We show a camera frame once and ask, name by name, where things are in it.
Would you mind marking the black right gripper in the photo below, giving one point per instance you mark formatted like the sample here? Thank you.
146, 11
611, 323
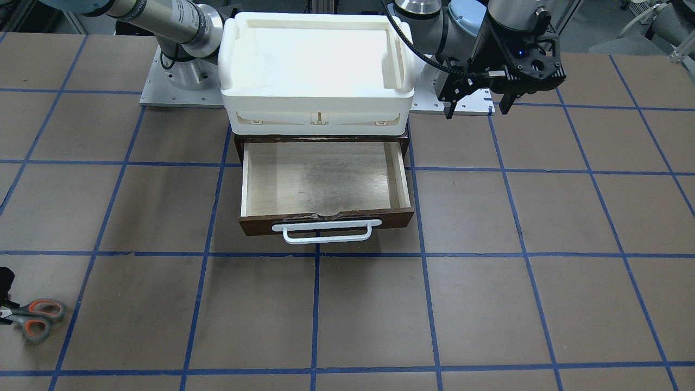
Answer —
5, 282

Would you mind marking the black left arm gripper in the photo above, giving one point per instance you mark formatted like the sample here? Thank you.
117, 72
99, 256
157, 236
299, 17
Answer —
487, 50

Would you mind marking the orange grey handled scissors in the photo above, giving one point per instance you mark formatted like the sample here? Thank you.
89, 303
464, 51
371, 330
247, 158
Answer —
36, 319

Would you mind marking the white drawer handle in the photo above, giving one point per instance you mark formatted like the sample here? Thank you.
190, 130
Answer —
331, 231

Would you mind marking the light wooden drawer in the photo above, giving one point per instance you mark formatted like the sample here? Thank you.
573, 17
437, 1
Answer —
316, 182

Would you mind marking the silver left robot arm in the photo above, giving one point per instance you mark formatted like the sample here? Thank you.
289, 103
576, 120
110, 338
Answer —
436, 31

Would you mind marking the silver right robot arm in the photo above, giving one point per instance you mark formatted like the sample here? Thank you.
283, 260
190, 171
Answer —
194, 28

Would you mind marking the white plastic bin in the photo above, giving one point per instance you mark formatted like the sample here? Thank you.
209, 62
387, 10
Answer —
316, 74

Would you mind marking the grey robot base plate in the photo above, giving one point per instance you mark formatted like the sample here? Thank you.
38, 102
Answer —
194, 83

